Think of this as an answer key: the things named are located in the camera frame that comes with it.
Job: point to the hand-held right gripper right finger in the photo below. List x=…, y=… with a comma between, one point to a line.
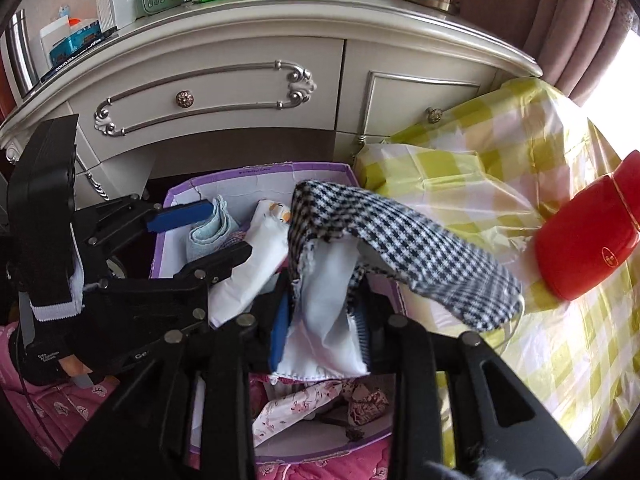
x=400, y=350

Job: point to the light blue towel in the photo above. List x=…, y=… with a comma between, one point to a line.
x=210, y=232

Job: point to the person's left hand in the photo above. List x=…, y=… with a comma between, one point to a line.
x=75, y=367

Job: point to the person's left forearm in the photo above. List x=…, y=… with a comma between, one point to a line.
x=50, y=405

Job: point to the white plastic container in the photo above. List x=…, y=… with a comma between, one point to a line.
x=115, y=5

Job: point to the black white houndstooth cloth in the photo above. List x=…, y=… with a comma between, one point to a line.
x=400, y=240

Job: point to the pink quilted pajama legs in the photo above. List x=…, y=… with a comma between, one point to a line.
x=325, y=465

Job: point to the pink floral cloth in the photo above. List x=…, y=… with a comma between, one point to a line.
x=300, y=405

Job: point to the white vanity dresser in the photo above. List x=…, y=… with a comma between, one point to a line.
x=225, y=60

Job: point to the pink patterned curtain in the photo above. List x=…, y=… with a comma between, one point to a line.
x=575, y=20

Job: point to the red thermos bottle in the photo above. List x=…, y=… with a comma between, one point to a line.
x=585, y=240

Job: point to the blue carton box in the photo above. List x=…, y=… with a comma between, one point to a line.
x=75, y=45

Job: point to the white small box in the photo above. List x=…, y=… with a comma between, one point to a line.
x=54, y=35

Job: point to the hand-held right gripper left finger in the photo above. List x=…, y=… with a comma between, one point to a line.
x=280, y=330

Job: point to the dark flat case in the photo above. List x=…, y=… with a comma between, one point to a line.
x=75, y=67

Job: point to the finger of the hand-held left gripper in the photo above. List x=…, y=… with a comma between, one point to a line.
x=185, y=212
x=225, y=260

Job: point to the white duck print cloth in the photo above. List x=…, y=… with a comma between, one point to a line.
x=250, y=270

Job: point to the steel thermos flask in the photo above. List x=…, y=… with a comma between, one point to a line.
x=22, y=55

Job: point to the yellow checkered plastic tablecloth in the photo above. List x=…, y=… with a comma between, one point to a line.
x=550, y=135

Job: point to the purple cardboard box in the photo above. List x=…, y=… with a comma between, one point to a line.
x=225, y=175

